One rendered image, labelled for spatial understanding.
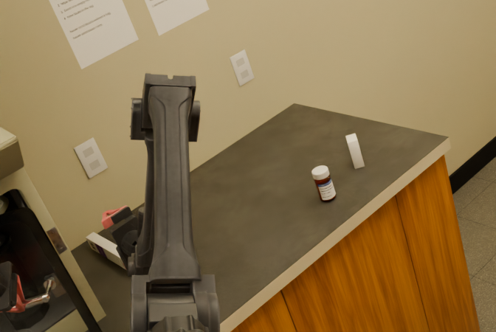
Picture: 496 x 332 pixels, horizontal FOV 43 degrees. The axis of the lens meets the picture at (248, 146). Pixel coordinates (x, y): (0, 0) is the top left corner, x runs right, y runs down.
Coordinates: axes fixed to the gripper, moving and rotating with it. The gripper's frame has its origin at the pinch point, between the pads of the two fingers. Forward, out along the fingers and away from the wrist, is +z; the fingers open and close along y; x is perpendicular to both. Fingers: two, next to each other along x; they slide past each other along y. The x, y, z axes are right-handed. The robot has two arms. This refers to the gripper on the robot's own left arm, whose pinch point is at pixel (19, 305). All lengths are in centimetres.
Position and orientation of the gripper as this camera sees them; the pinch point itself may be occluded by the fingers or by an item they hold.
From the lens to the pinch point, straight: 144.0
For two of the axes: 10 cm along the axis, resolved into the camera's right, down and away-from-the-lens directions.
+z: 2.7, 5.6, 7.9
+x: 9.4, -3.2, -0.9
